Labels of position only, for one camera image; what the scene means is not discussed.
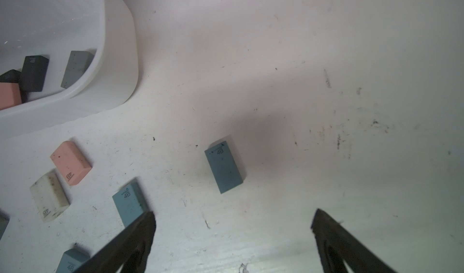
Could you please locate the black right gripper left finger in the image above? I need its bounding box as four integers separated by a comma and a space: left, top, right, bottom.
76, 211, 157, 273

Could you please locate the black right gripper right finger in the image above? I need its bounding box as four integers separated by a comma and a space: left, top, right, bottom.
311, 209, 394, 273

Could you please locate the blue eraser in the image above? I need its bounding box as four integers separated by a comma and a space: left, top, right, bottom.
204, 141, 243, 194
112, 181, 149, 227
56, 249, 90, 273

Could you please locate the grey-blue eraser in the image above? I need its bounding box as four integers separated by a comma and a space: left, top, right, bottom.
60, 51, 94, 89

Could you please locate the pink eraser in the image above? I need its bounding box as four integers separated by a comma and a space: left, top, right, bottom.
0, 83, 22, 110
50, 141, 92, 186

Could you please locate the white eraser upper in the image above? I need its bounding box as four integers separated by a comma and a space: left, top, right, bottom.
30, 171, 70, 223

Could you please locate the grey eraser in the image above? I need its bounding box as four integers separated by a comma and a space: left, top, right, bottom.
0, 214, 10, 239

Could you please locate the white storage box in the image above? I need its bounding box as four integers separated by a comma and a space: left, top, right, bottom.
1, 0, 138, 139

